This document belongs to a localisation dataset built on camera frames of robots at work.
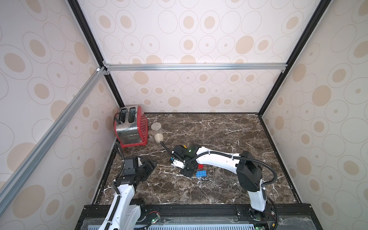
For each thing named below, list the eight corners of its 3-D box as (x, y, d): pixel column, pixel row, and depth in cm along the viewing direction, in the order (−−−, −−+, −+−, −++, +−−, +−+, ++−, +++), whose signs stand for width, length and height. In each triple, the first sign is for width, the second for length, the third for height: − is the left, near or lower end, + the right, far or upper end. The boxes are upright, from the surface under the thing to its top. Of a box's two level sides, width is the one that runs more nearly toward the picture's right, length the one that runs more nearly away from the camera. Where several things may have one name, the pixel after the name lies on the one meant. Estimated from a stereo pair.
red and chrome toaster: (122, 148, 101) (111, 131, 86) (126, 120, 118) (118, 102, 103) (147, 145, 103) (140, 128, 88) (148, 117, 120) (142, 99, 105)
